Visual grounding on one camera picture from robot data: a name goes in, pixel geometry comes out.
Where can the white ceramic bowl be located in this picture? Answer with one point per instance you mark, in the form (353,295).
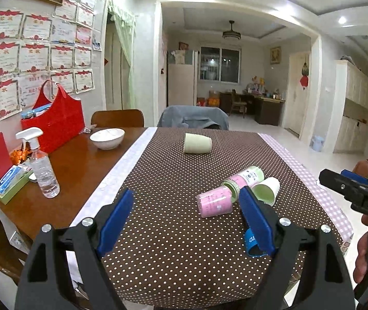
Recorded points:
(107,139)

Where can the pink green labelled jar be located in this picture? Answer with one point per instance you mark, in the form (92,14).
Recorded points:
(248,177)

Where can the pink jar lid cup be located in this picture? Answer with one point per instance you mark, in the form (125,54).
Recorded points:
(215,202)

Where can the pale green cup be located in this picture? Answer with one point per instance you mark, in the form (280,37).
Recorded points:
(197,144)

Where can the blue trash bin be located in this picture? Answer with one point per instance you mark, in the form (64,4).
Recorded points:
(317,143)

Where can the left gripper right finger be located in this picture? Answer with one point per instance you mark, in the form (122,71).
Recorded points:
(325,281)

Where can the red felt bag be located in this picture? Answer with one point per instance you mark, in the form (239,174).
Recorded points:
(61,122)

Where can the white paper cup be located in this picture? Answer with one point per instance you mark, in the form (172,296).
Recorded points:
(267,190)

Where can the pink checked tablecloth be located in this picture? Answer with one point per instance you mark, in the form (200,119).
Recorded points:
(324,198)

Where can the white refrigerator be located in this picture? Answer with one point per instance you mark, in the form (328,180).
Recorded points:
(182,77)

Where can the distant wooden chair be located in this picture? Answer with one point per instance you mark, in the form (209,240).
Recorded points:
(237,104)

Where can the dark wooden desk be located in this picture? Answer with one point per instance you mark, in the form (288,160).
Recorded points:
(264,110)

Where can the green door curtain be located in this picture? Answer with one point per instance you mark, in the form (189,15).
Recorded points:
(125,24)

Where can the green tray organizer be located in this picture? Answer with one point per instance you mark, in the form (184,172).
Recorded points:
(14,188)

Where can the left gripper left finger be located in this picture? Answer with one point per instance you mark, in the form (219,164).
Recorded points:
(45,281)

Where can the ceiling fan lamp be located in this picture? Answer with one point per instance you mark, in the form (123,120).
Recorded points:
(231,34)

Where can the brown polka dot tablecloth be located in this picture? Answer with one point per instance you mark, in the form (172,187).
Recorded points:
(167,254)

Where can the white tall cabinet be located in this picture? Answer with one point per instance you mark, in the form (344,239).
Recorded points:
(351,105)

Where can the black blue CoolTowel can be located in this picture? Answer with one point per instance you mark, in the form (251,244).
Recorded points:
(252,248)

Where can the clear spray bottle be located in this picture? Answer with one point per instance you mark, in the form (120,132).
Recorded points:
(40,163)

